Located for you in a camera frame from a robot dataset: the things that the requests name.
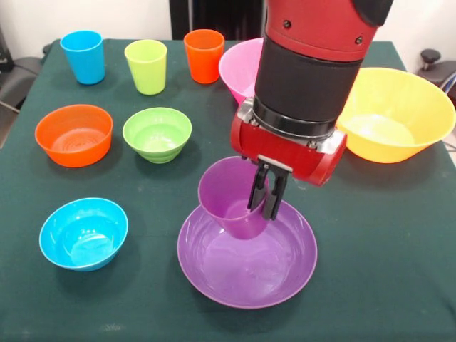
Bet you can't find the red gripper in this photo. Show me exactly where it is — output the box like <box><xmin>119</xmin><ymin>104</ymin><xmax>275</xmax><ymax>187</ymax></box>
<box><xmin>229</xmin><ymin>98</ymin><xmax>348</xmax><ymax>222</ymax></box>

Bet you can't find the purple plastic cup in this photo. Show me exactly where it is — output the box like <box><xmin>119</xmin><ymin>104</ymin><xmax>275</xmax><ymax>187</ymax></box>
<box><xmin>197</xmin><ymin>155</ymin><xmax>271</xmax><ymax>242</ymax></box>

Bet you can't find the purple plastic bowl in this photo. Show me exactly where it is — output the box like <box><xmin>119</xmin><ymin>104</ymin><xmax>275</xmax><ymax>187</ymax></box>
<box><xmin>177</xmin><ymin>199</ymin><xmax>318</xmax><ymax>310</ymax></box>

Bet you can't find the green plastic bowl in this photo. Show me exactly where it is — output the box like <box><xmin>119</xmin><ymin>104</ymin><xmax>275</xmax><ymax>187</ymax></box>
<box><xmin>122</xmin><ymin>107</ymin><xmax>193</xmax><ymax>165</ymax></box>

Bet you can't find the pink plastic bowl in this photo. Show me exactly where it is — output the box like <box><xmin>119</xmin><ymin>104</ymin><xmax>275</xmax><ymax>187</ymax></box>
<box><xmin>218</xmin><ymin>37</ymin><xmax>265</xmax><ymax>106</ymax></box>

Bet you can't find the yellow plastic bowl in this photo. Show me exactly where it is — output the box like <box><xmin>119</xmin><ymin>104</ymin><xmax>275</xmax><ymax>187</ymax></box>
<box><xmin>334</xmin><ymin>67</ymin><xmax>456</xmax><ymax>165</ymax></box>

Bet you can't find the orange plastic cup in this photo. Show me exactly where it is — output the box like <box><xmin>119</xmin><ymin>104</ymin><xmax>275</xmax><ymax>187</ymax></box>
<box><xmin>183</xmin><ymin>28</ymin><xmax>226</xmax><ymax>85</ymax></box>

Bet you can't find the lime green plastic cup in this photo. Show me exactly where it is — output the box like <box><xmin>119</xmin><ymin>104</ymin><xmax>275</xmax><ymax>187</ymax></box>
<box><xmin>123</xmin><ymin>38</ymin><xmax>168</xmax><ymax>96</ymax></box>

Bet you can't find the blue plastic bowl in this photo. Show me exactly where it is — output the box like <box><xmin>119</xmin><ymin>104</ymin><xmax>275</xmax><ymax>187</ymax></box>
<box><xmin>38</xmin><ymin>197</ymin><xmax>130</xmax><ymax>273</ymax></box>

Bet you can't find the orange plastic bowl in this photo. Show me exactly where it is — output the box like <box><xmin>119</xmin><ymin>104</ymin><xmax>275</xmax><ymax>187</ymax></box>
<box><xmin>34</xmin><ymin>103</ymin><xmax>114</xmax><ymax>168</ymax></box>

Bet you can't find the dark green tablecloth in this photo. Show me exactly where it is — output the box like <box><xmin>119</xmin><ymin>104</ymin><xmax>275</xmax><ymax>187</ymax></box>
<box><xmin>0</xmin><ymin>38</ymin><xmax>456</xmax><ymax>342</ymax></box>

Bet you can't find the black chair armrest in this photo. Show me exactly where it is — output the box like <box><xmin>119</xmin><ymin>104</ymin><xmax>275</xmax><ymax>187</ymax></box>
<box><xmin>418</xmin><ymin>48</ymin><xmax>456</xmax><ymax>97</ymax></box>

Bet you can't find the blue plastic cup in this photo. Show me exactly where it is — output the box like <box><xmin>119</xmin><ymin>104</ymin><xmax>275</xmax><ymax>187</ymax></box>
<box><xmin>59</xmin><ymin>30</ymin><xmax>106</xmax><ymax>86</ymax></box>

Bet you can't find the grey chair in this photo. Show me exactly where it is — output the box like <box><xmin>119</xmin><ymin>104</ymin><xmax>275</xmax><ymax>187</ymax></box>
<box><xmin>0</xmin><ymin>26</ymin><xmax>47</xmax><ymax>115</ymax></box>

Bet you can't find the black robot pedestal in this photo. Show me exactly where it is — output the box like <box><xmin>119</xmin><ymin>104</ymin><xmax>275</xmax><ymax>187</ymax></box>
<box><xmin>170</xmin><ymin>0</ymin><xmax>269</xmax><ymax>41</ymax></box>

